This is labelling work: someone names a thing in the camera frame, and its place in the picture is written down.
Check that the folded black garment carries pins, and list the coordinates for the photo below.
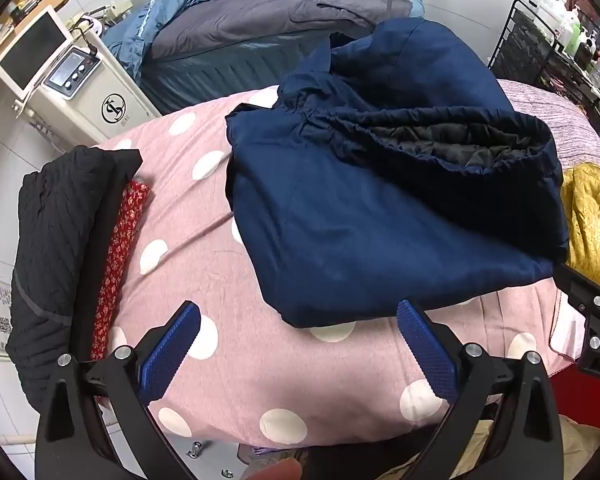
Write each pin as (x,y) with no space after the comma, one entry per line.
(55,235)

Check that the navy blue jacket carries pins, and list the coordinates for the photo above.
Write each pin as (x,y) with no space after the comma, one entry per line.
(330,210)

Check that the white handheld device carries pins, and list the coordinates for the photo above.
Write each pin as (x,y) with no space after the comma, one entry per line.
(92,22)

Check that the white framed monitor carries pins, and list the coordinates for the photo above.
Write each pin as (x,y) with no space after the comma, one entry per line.
(32,55)

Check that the pink knitted blanket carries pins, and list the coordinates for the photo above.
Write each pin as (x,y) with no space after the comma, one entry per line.
(555,115)

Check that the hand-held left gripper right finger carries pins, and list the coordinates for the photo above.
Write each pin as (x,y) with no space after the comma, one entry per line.
(427,355)

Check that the person's left hand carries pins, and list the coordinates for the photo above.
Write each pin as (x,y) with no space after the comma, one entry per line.
(277,471)

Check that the metal bolt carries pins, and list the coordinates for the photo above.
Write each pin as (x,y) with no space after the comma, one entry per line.
(196,449)

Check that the row of bottles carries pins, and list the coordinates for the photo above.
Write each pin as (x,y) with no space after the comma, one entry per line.
(570,25)

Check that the mustard yellow cloth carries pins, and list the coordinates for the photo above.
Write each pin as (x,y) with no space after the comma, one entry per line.
(590,210)

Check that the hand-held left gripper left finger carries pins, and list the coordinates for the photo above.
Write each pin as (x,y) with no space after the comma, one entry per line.
(172,355)

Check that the khaki pants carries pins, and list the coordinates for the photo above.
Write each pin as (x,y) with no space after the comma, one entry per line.
(580,445)

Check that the beige machine with dials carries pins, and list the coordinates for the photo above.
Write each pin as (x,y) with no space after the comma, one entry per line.
(90,105)

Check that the dark teal bed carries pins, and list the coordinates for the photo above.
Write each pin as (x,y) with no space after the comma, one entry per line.
(205,75)

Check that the red floral cloth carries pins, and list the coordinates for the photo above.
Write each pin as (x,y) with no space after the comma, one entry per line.
(125,240)

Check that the pink polka dot blanket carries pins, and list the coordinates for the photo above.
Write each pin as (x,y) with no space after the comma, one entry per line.
(205,260)

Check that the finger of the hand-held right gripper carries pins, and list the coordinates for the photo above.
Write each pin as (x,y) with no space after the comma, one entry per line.
(580,285)

